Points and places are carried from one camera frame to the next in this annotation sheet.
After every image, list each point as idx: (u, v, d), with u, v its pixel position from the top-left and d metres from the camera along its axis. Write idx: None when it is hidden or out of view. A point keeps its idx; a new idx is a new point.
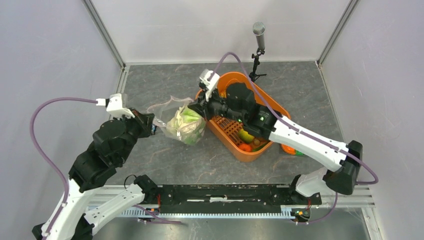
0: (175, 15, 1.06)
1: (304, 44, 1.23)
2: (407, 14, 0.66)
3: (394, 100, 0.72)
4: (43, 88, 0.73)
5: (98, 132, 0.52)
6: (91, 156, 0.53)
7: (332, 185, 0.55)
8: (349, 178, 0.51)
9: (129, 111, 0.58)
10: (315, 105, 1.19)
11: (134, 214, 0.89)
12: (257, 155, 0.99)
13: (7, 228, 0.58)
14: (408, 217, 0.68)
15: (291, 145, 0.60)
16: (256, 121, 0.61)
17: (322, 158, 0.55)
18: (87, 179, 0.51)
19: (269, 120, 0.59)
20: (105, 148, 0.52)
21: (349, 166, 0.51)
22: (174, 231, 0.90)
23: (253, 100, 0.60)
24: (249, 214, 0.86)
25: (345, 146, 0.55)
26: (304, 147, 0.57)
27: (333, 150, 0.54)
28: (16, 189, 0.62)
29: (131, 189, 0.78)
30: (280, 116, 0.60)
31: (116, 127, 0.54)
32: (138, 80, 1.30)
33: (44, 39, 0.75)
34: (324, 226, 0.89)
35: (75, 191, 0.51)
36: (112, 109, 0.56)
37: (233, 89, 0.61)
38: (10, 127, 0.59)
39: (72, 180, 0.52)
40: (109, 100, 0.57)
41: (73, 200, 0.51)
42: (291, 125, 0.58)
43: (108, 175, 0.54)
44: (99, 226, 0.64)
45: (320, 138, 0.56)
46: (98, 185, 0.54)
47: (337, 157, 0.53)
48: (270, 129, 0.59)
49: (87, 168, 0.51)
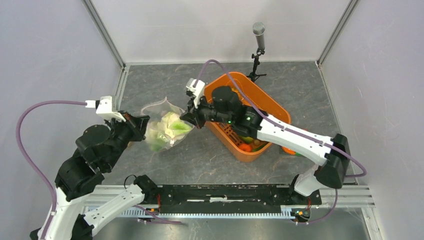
0: (175, 14, 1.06)
1: (304, 44, 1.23)
2: (407, 14, 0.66)
3: (394, 100, 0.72)
4: (43, 87, 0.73)
5: (81, 139, 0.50)
6: (76, 163, 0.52)
7: (321, 179, 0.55)
8: (334, 170, 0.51)
9: (118, 114, 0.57)
10: (315, 105, 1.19)
11: (134, 214, 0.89)
12: (256, 155, 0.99)
13: (6, 229, 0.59)
14: (408, 217, 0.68)
15: (278, 142, 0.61)
16: (243, 121, 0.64)
17: (308, 153, 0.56)
18: (72, 187, 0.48)
19: (255, 119, 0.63)
20: (90, 155, 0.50)
21: (333, 158, 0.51)
22: (174, 231, 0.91)
23: (238, 101, 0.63)
24: (248, 214, 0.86)
25: (330, 139, 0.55)
26: (290, 143, 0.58)
27: (318, 144, 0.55)
28: (15, 190, 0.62)
29: (130, 189, 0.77)
30: (266, 115, 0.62)
31: (101, 133, 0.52)
32: (138, 80, 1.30)
33: (44, 39, 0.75)
34: (324, 226, 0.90)
35: (61, 199, 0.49)
36: (101, 112, 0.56)
37: (217, 93, 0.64)
38: (9, 127, 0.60)
39: (58, 189, 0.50)
40: (100, 102, 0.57)
41: (61, 209, 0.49)
42: (277, 123, 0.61)
43: (96, 183, 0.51)
44: (99, 227, 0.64)
45: (305, 134, 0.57)
46: (86, 193, 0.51)
47: (321, 150, 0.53)
48: (256, 128, 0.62)
49: (72, 176, 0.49)
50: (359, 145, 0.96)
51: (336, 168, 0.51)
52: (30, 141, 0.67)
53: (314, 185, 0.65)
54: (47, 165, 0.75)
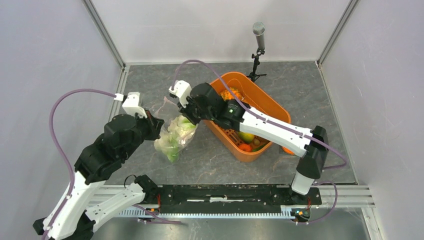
0: (175, 15, 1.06)
1: (304, 44, 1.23)
2: (407, 14, 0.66)
3: (394, 100, 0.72)
4: (43, 87, 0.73)
5: (109, 124, 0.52)
6: (97, 149, 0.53)
7: (302, 170, 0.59)
8: (313, 161, 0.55)
9: (142, 110, 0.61)
10: (315, 105, 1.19)
11: (134, 214, 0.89)
12: (256, 155, 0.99)
13: (7, 228, 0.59)
14: (408, 217, 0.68)
15: (259, 134, 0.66)
16: (225, 114, 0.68)
17: (288, 144, 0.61)
18: (93, 171, 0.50)
19: (237, 112, 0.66)
20: (115, 141, 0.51)
21: (312, 149, 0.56)
22: (174, 231, 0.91)
23: (216, 96, 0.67)
24: (248, 214, 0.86)
25: (310, 132, 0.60)
26: (271, 135, 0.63)
27: (298, 136, 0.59)
28: (16, 189, 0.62)
29: (132, 188, 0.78)
30: (248, 108, 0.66)
31: (127, 121, 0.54)
32: (138, 80, 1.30)
33: (44, 40, 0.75)
34: (324, 226, 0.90)
35: (80, 183, 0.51)
36: (127, 106, 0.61)
37: (196, 89, 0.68)
38: (9, 127, 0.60)
39: (78, 172, 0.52)
40: (127, 97, 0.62)
41: (77, 193, 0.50)
42: (259, 115, 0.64)
43: (114, 168, 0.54)
44: (100, 224, 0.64)
45: (285, 126, 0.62)
46: (104, 178, 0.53)
47: (301, 142, 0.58)
48: (238, 121, 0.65)
49: (94, 161, 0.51)
50: (359, 145, 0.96)
51: (315, 159, 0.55)
52: (31, 141, 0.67)
53: (306, 180, 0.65)
54: (48, 165, 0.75)
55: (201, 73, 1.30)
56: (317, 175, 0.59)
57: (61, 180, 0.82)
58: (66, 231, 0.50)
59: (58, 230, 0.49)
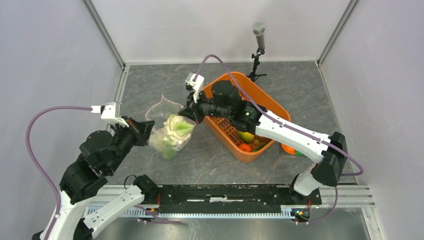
0: (175, 14, 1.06)
1: (304, 44, 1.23)
2: (407, 13, 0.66)
3: (394, 99, 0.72)
4: (43, 87, 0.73)
5: (85, 144, 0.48)
6: (80, 167, 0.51)
7: (318, 177, 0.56)
8: (330, 168, 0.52)
9: (122, 120, 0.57)
10: (315, 105, 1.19)
11: (134, 214, 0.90)
12: (256, 155, 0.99)
13: (7, 228, 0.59)
14: (408, 217, 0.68)
15: (274, 138, 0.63)
16: (242, 116, 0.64)
17: (305, 149, 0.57)
18: (76, 191, 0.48)
19: (254, 115, 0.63)
20: (93, 160, 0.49)
21: (330, 155, 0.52)
22: (174, 231, 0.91)
23: (238, 97, 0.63)
24: (248, 214, 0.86)
25: (328, 137, 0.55)
26: (286, 138, 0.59)
27: (316, 141, 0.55)
28: (16, 190, 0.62)
29: (130, 190, 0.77)
30: (264, 112, 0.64)
31: (107, 136, 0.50)
32: (139, 80, 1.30)
33: (44, 39, 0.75)
34: (324, 226, 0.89)
35: (66, 203, 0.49)
36: (105, 118, 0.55)
37: (218, 86, 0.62)
38: (9, 127, 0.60)
39: (63, 192, 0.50)
40: (104, 108, 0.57)
41: (65, 212, 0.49)
42: (275, 119, 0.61)
43: (101, 185, 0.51)
44: (99, 230, 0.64)
45: (302, 130, 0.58)
46: (91, 195, 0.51)
47: (319, 148, 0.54)
48: (255, 124, 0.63)
49: (76, 180, 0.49)
50: (359, 145, 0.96)
51: (333, 166, 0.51)
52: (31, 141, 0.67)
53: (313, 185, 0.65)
54: (48, 164, 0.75)
55: (201, 73, 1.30)
56: (334, 183, 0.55)
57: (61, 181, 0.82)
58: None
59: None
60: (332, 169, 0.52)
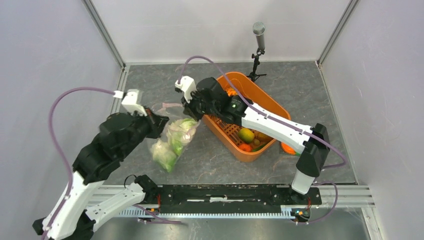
0: (175, 14, 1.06)
1: (304, 45, 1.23)
2: (407, 14, 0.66)
3: (394, 99, 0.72)
4: (42, 87, 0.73)
5: (104, 124, 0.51)
6: (95, 149, 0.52)
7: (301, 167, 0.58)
8: (311, 158, 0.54)
9: (142, 108, 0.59)
10: (315, 105, 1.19)
11: (134, 214, 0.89)
12: (256, 155, 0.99)
13: (6, 228, 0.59)
14: (408, 218, 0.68)
15: (260, 130, 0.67)
16: (229, 108, 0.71)
17: (288, 141, 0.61)
18: (91, 171, 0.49)
19: (240, 107, 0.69)
20: (111, 142, 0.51)
21: (311, 145, 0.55)
22: (174, 231, 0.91)
23: (220, 90, 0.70)
24: (248, 214, 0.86)
25: (309, 129, 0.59)
26: (271, 130, 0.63)
27: (298, 132, 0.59)
28: (16, 189, 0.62)
29: (131, 188, 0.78)
30: (250, 103, 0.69)
31: (124, 119, 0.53)
32: (138, 80, 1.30)
33: (44, 39, 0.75)
34: (325, 227, 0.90)
35: (79, 184, 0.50)
36: (126, 103, 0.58)
37: (202, 83, 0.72)
38: (9, 127, 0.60)
39: (75, 172, 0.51)
40: (126, 94, 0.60)
41: (75, 193, 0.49)
42: (261, 111, 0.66)
43: (113, 168, 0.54)
44: (100, 223, 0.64)
45: (286, 122, 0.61)
46: (103, 178, 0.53)
47: (301, 138, 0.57)
48: (240, 115, 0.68)
49: (92, 160, 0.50)
50: (359, 145, 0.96)
51: (314, 156, 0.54)
52: (31, 141, 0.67)
53: (305, 180, 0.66)
54: (48, 164, 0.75)
55: (201, 73, 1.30)
56: (316, 174, 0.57)
57: (61, 181, 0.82)
58: (65, 231, 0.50)
59: (57, 230, 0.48)
60: (314, 159, 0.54)
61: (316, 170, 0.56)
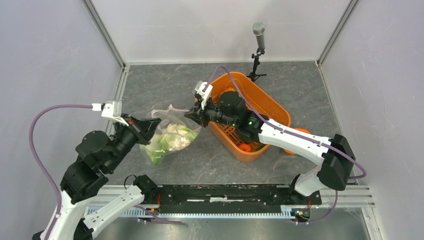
0: (175, 15, 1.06)
1: (304, 44, 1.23)
2: (407, 14, 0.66)
3: (394, 99, 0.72)
4: (42, 87, 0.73)
5: (81, 146, 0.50)
6: (79, 168, 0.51)
7: (326, 180, 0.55)
8: (331, 170, 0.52)
9: (120, 119, 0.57)
10: (315, 105, 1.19)
11: (134, 214, 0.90)
12: (256, 155, 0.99)
13: (7, 229, 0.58)
14: (408, 218, 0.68)
15: (280, 145, 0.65)
16: (246, 125, 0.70)
17: (307, 154, 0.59)
18: (77, 191, 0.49)
19: (257, 124, 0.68)
20: (90, 160, 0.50)
21: (331, 157, 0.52)
22: (174, 231, 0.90)
23: (244, 107, 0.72)
24: (248, 214, 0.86)
25: (328, 140, 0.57)
26: (289, 144, 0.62)
27: (316, 144, 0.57)
28: (17, 190, 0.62)
29: (130, 190, 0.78)
30: (266, 119, 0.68)
31: (100, 139, 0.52)
32: (139, 80, 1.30)
33: (44, 39, 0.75)
34: (324, 227, 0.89)
35: (67, 202, 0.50)
36: (104, 116, 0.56)
37: (226, 98, 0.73)
38: (9, 127, 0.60)
39: (63, 192, 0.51)
40: (104, 105, 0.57)
41: (66, 211, 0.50)
42: (277, 126, 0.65)
43: (102, 184, 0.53)
44: (99, 230, 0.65)
45: (303, 135, 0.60)
46: (92, 194, 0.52)
47: (319, 150, 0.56)
48: (257, 132, 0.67)
49: (76, 181, 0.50)
50: (359, 144, 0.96)
51: (334, 167, 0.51)
52: (31, 141, 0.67)
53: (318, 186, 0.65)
54: (48, 164, 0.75)
55: (201, 73, 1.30)
56: (341, 187, 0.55)
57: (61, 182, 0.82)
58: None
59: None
60: (335, 171, 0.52)
61: (340, 182, 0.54)
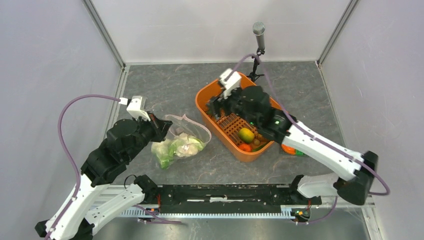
0: (175, 15, 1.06)
1: (304, 44, 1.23)
2: (407, 14, 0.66)
3: (394, 99, 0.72)
4: (42, 87, 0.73)
5: (111, 130, 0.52)
6: (102, 153, 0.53)
7: (344, 193, 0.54)
8: (362, 188, 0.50)
9: (146, 113, 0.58)
10: (315, 105, 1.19)
11: (135, 214, 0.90)
12: (257, 155, 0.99)
13: (7, 228, 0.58)
14: (408, 217, 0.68)
15: (303, 150, 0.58)
16: (270, 124, 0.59)
17: (334, 166, 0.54)
18: (100, 174, 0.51)
19: (283, 124, 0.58)
20: (118, 146, 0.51)
21: (363, 176, 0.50)
22: (174, 231, 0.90)
23: (269, 104, 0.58)
24: (248, 214, 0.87)
25: (360, 156, 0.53)
26: (318, 153, 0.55)
27: (348, 159, 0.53)
28: (17, 189, 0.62)
29: (131, 189, 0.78)
30: (295, 122, 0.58)
31: (129, 125, 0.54)
32: (139, 80, 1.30)
33: (44, 39, 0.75)
34: (325, 227, 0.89)
35: (85, 186, 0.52)
36: (130, 109, 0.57)
37: (247, 92, 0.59)
38: (9, 126, 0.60)
39: (84, 175, 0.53)
40: (131, 100, 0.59)
41: (82, 195, 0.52)
42: (307, 131, 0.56)
43: (119, 171, 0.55)
44: (100, 226, 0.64)
45: (335, 146, 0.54)
46: (110, 181, 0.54)
47: (351, 167, 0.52)
48: (284, 134, 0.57)
49: (99, 164, 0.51)
50: (359, 144, 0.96)
51: (365, 187, 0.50)
52: (30, 142, 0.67)
53: (326, 191, 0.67)
54: (48, 164, 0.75)
55: (201, 73, 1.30)
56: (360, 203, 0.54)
57: (62, 181, 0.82)
58: (69, 232, 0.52)
59: (61, 231, 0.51)
60: (364, 189, 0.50)
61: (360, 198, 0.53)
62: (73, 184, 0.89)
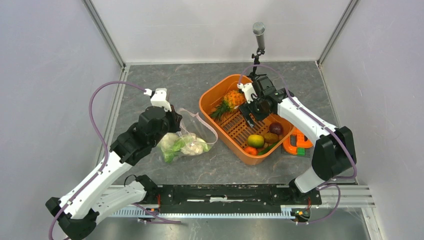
0: (175, 15, 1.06)
1: (303, 45, 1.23)
2: (407, 15, 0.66)
3: (394, 99, 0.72)
4: (42, 87, 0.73)
5: (144, 114, 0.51)
6: (131, 135, 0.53)
7: (315, 158, 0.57)
8: (322, 149, 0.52)
9: (169, 104, 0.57)
10: (315, 105, 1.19)
11: (135, 214, 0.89)
12: (262, 158, 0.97)
13: (6, 229, 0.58)
14: (408, 217, 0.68)
15: (291, 121, 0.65)
16: (271, 95, 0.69)
17: (308, 132, 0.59)
18: (128, 154, 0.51)
19: (281, 96, 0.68)
20: (148, 130, 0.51)
21: (326, 139, 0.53)
22: (174, 231, 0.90)
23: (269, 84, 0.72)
24: (248, 214, 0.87)
25: (333, 127, 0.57)
26: (299, 121, 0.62)
27: (320, 126, 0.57)
28: (16, 189, 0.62)
29: (133, 185, 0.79)
30: (292, 96, 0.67)
31: (160, 111, 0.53)
32: (138, 80, 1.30)
33: (44, 39, 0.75)
34: (324, 227, 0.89)
35: (113, 162, 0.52)
36: (155, 100, 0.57)
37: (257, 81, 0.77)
38: (8, 127, 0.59)
39: (112, 152, 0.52)
40: (155, 92, 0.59)
41: (109, 171, 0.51)
42: (296, 102, 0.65)
43: (145, 153, 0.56)
44: (102, 216, 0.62)
45: (314, 116, 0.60)
46: (134, 162, 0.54)
47: (320, 132, 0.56)
48: (277, 101, 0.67)
49: (128, 146, 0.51)
50: (359, 144, 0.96)
51: (325, 148, 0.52)
52: (29, 142, 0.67)
53: (313, 181, 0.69)
54: (48, 163, 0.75)
55: (201, 73, 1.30)
56: (327, 171, 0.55)
57: (61, 181, 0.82)
58: (82, 211, 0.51)
59: (78, 206, 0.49)
60: (324, 153, 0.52)
61: (325, 164, 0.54)
62: (73, 185, 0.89)
